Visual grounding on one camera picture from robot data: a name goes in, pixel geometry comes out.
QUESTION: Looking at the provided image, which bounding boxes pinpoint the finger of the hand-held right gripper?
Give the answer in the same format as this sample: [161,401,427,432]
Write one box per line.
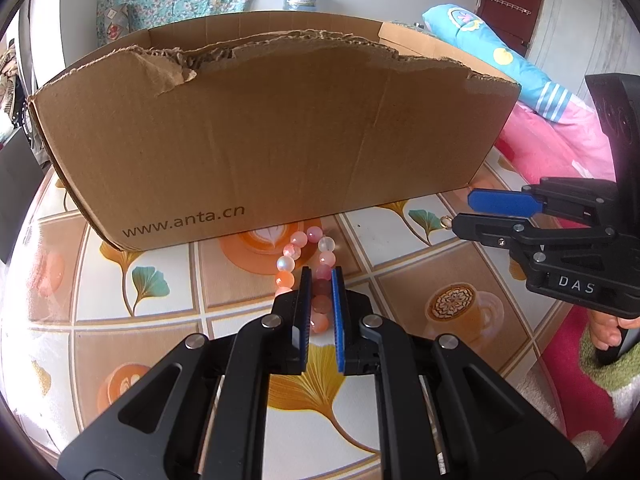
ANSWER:
[452,212,617,282]
[467,177,619,222]

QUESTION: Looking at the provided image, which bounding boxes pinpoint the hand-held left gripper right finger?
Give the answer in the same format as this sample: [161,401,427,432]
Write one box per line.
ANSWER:
[329,266,586,480]

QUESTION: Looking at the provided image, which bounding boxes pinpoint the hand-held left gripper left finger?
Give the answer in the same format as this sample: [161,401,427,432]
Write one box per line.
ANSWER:
[57,267,314,480]

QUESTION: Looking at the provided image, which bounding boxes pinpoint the pink orange bead bracelet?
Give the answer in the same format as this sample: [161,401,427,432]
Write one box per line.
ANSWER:
[272,226,338,335]

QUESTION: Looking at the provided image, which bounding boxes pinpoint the brown cardboard box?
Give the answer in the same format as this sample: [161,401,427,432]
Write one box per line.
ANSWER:
[25,12,523,253]

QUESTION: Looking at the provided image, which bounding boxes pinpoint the person's right hand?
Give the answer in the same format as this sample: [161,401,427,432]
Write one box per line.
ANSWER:
[589,310,640,352]

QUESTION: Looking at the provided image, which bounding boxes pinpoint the pink floral blanket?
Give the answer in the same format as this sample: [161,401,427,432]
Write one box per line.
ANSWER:
[494,97,640,456]

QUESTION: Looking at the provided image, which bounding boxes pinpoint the blue cartoon pillow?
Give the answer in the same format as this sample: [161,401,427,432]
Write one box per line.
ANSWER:
[422,4,596,123]

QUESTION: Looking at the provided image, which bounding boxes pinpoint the dark red door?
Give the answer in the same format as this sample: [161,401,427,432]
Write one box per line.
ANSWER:
[475,0,548,58]

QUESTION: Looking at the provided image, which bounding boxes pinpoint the patterned grey cushion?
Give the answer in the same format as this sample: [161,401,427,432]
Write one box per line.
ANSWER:
[100,2,132,44]

